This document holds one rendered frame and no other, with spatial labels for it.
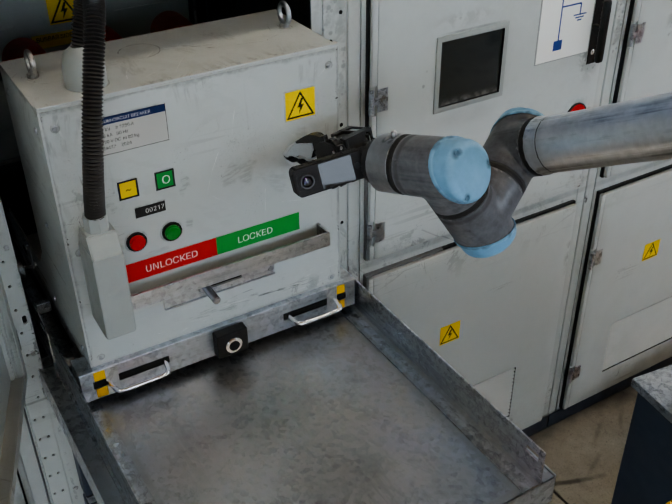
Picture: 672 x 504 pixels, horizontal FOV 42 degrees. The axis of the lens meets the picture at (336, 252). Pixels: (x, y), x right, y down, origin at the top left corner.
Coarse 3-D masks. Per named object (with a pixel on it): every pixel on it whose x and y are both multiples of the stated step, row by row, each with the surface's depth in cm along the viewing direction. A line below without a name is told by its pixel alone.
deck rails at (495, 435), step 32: (352, 320) 170; (384, 320) 164; (384, 352) 162; (416, 352) 157; (64, 384) 155; (416, 384) 154; (448, 384) 150; (96, 416) 148; (448, 416) 148; (480, 416) 144; (480, 448) 141; (512, 448) 139; (128, 480) 128; (512, 480) 136
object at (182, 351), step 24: (264, 312) 160; (288, 312) 163; (312, 312) 167; (192, 336) 154; (264, 336) 163; (72, 360) 149; (120, 360) 149; (144, 360) 151; (168, 360) 154; (192, 360) 157; (96, 384) 148
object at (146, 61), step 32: (160, 32) 149; (192, 32) 148; (224, 32) 148; (256, 32) 148; (288, 32) 148; (0, 64) 137; (128, 64) 136; (160, 64) 136; (192, 64) 136; (224, 64) 136; (256, 64) 136; (32, 96) 126; (64, 96) 126; (32, 128) 128; (32, 160) 137; (32, 192) 146; (32, 256) 170; (64, 256) 137; (64, 288) 147; (64, 320) 158
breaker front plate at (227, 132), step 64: (320, 64) 143; (64, 128) 125; (192, 128) 136; (256, 128) 142; (320, 128) 149; (64, 192) 130; (192, 192) 141; (256, 192) 148; (320, 192) 155; (128, 256) 141; (320, 256) 163; (192, 320) 154
